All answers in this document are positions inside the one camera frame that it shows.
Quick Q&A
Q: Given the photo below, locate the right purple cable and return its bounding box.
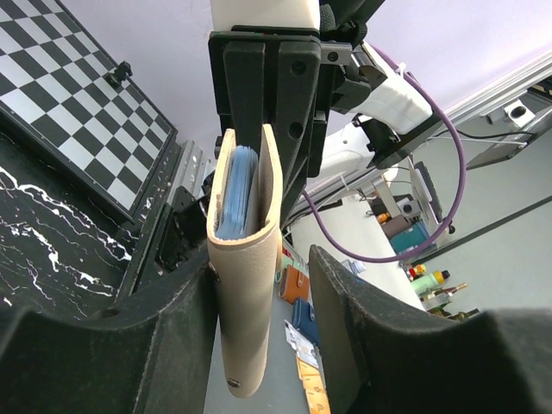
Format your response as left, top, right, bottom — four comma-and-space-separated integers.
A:
301, 41, 468, 263

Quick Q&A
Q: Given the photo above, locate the black chess piece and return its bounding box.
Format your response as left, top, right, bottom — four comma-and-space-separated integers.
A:
103, 61, 133, 89

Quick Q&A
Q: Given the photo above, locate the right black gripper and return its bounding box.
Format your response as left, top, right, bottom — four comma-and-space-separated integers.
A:
208, 25, 384, 216

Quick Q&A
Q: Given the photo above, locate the black white chessboard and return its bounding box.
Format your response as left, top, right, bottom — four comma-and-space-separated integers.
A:
1, 1, 176, 221

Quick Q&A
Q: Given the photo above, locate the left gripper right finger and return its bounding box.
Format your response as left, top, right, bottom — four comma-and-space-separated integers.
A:
309, 246, 551, 413

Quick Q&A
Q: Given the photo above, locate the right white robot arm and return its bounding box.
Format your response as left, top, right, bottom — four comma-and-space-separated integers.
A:
208, 1, 437, 219

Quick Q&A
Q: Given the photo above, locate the beige leather card holder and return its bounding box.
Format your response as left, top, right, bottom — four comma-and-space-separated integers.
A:
206, 124, 283, 398

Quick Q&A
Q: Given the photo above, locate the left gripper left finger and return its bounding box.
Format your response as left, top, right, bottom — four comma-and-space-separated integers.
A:
1, 247, 217, 413

